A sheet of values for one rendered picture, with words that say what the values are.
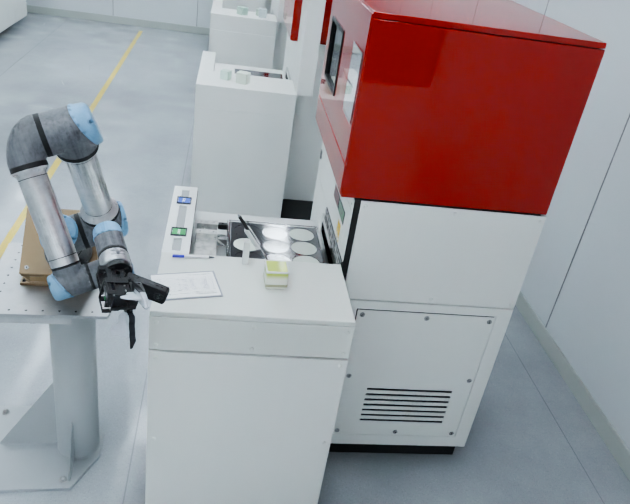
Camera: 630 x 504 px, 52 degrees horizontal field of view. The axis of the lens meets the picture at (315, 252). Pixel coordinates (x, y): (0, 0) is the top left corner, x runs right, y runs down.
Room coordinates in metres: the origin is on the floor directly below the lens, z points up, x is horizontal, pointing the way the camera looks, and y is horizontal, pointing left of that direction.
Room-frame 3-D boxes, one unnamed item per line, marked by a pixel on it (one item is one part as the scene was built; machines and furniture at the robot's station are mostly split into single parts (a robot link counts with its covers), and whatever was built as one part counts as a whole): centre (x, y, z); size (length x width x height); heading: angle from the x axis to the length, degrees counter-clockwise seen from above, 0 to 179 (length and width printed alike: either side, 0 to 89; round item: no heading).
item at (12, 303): (1.82, 0.84, 0.75); 0.45 x 0.44 x 0.13; 103
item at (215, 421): (2.04, 0.24, 0.41); 0.97 x 0.64 x 0.82; 11
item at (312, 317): (1.74, 0.18, 0.89); 0.62 x 0.35 x 0.14; 101
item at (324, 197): (2.36, -0.03, 1.02); 0.82 x 0.03 x 0.40; 11
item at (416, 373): (2.43, -0.37, 0.41); 0.82 x 0.71 x 0.82; 11
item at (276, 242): (2.13, 0.15, 0.90); 0.34 x 0.34 x 0.01; 11
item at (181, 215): (2.13, 0.52, 0.89); 0.55 x 0.09 x 0.14; 11
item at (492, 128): (2.42, -0.34, 1.52); 0.81 x 0.75 x 0.59; 11
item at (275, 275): (1.77, 0.11, 1.00); 0.07 x 0.07 x 0.07; 14
